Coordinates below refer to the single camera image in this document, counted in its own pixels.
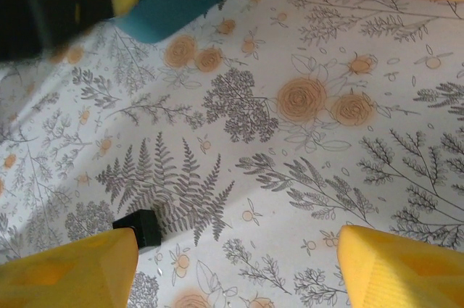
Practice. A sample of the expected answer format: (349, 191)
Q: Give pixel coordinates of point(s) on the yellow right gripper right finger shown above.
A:
(398, 271)

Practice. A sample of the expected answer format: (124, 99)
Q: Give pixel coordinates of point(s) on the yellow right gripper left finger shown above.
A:
(65, 275)

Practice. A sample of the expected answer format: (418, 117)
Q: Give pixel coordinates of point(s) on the teal plastic container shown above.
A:
(174, 7)

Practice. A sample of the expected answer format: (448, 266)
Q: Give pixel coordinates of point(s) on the small black lego brick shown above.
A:
(146, 228)

